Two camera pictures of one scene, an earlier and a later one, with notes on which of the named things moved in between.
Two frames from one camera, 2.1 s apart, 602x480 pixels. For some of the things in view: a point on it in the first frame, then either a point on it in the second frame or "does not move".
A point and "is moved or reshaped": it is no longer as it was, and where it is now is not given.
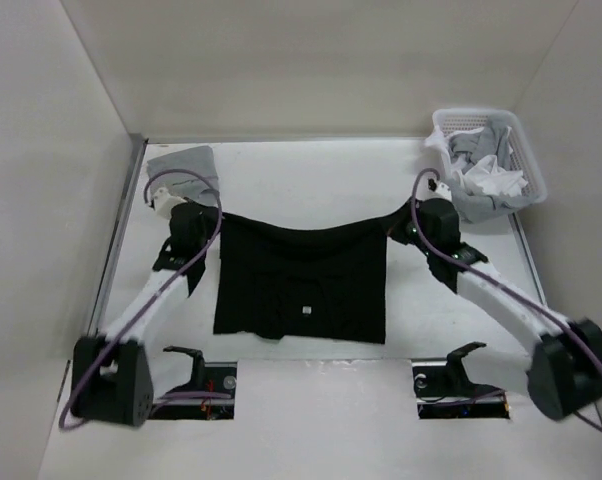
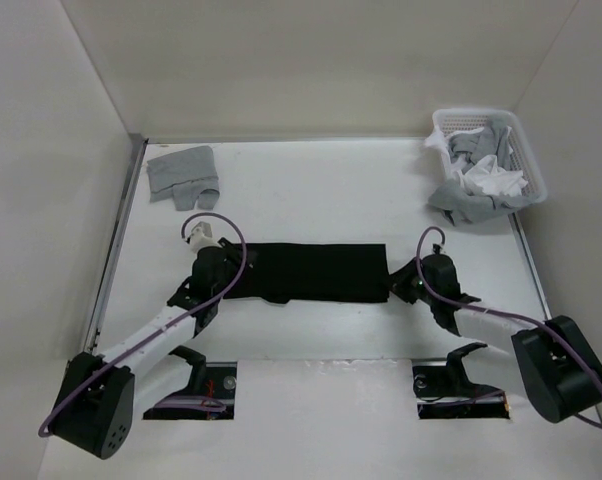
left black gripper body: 208,222 → 229,269
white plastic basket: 521,151 does not move
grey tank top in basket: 469,147 does not move
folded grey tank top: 188,173 does not move
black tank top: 308,282 is moved or reshaped
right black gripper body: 419,211 → 410,287
